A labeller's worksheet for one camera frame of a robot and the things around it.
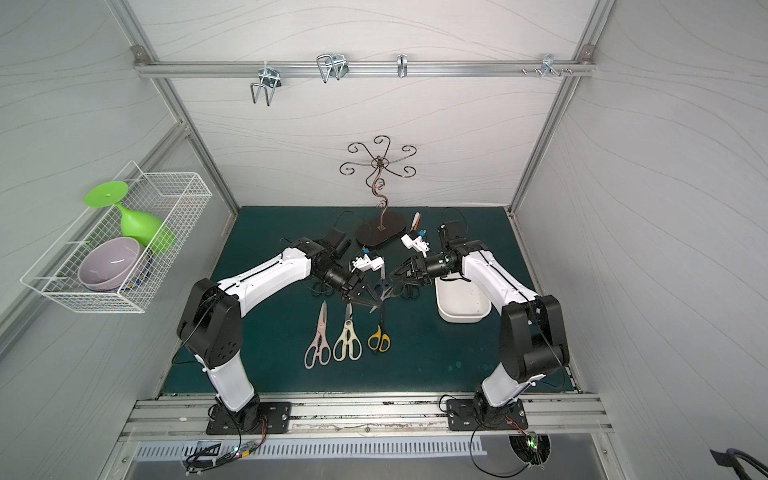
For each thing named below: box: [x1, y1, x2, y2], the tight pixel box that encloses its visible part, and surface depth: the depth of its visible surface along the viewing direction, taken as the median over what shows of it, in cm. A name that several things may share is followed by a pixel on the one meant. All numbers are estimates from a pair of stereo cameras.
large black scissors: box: [311, 281, 335, 297], surface depth 73 cm
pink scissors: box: [304, 300, 332, 369], surface depth 86 cm
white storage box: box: [434, 272, 492, 323], surface depth 96 cm
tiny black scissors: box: [369, 282, 405, 314], surface depth 76 cm
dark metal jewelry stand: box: [339, 135, 417, 246], surface depth 98 cm
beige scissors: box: [333, 303, 363, 362], surface depth 87 cm
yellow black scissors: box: [367, 306, 391, 354], surface depth 88 cm
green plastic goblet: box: [84, 181, 177, 255], surface depth 64 cm
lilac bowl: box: [78, 237, 141, 292], surface depth 62 cm
